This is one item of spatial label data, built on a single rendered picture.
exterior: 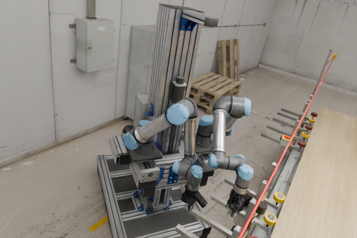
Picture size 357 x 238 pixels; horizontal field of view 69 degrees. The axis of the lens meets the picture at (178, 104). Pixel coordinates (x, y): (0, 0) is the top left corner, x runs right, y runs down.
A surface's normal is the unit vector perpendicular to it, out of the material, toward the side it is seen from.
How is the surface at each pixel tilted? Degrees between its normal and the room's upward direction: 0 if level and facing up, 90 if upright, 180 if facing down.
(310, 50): 90
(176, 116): 85
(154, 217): 0
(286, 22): 90
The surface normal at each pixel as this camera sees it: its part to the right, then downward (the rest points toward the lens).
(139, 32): -0.59, 0.25
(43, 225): 0.15, -0.90
